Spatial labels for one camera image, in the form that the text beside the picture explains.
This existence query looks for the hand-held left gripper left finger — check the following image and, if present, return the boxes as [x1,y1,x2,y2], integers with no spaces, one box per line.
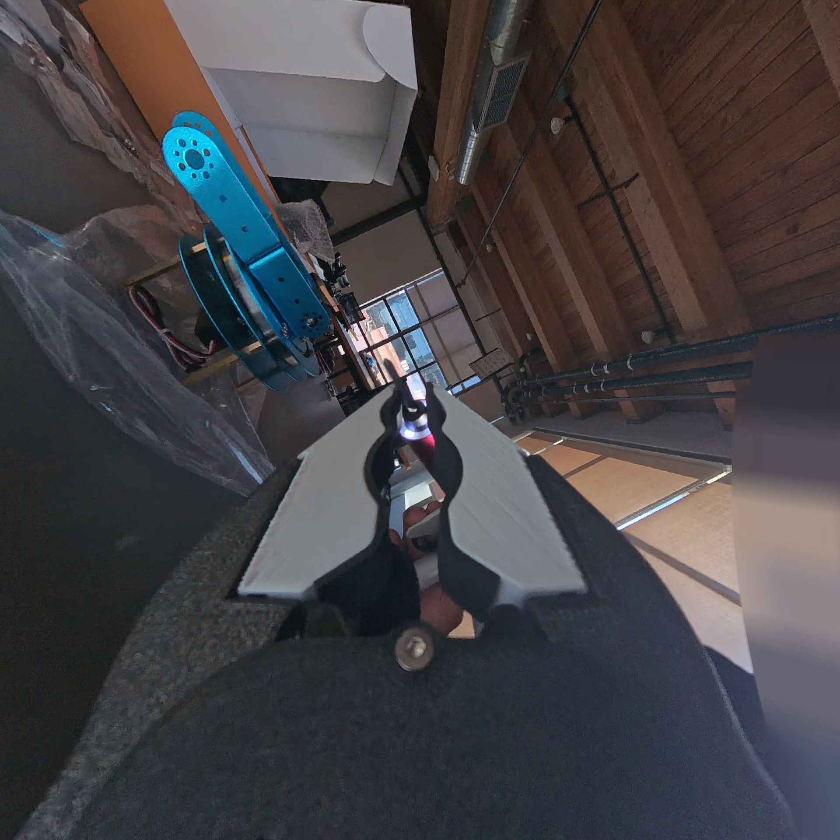
[236,381,408,600]

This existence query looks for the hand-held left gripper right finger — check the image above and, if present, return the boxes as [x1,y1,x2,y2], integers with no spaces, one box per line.
[427,382,589,609]

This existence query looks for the red electric screwdriver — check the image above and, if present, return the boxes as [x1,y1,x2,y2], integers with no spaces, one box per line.
[386,354,455,475]

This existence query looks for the blue toy robot arm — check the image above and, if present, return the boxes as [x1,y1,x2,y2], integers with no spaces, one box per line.
[125,110,333,395]

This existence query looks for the large clear plastic bag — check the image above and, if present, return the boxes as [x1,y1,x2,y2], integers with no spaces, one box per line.
[0,209,277,497]

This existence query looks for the white desk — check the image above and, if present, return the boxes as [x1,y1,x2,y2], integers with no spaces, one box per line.
[0,39,349,840]

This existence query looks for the person's right hand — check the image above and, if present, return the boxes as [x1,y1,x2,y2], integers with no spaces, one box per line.
[388,502,471,639]

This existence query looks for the black ceiling pipes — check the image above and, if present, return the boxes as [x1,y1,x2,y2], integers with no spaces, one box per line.
[502,315,840,421]

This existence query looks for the large paned window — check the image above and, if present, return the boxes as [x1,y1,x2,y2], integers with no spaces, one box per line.
[357,269,484,395]

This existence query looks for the bubble wrap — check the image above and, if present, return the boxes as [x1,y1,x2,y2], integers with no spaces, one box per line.
[279,200,336,254]

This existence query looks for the open white cardboard box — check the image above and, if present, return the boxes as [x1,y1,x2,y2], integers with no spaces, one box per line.
[82,0,420,218]

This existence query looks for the group of small screw bags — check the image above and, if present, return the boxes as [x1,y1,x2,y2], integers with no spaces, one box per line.
[0,0,198,217]

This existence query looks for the silver ceiling duct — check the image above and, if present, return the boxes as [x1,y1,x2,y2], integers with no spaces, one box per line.
[453,0,533,186]

